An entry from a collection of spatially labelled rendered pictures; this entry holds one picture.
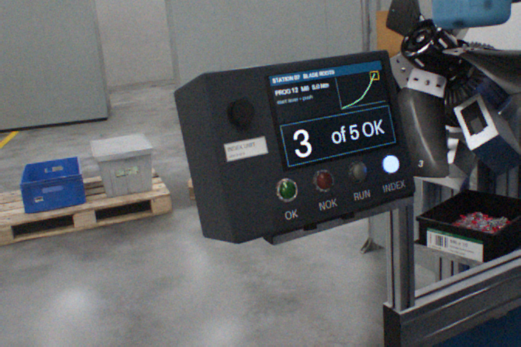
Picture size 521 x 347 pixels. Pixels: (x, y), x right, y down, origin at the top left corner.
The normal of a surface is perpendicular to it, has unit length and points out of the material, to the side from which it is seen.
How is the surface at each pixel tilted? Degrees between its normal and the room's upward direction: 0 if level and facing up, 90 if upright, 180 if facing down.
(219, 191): 90
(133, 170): 95
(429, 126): 48
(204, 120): 90
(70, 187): 90
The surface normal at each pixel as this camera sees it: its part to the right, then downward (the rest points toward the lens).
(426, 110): -0.04, -0.42
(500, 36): -0.73, -0.48
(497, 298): 0.47, 0.18
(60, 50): 0.22, 0.22
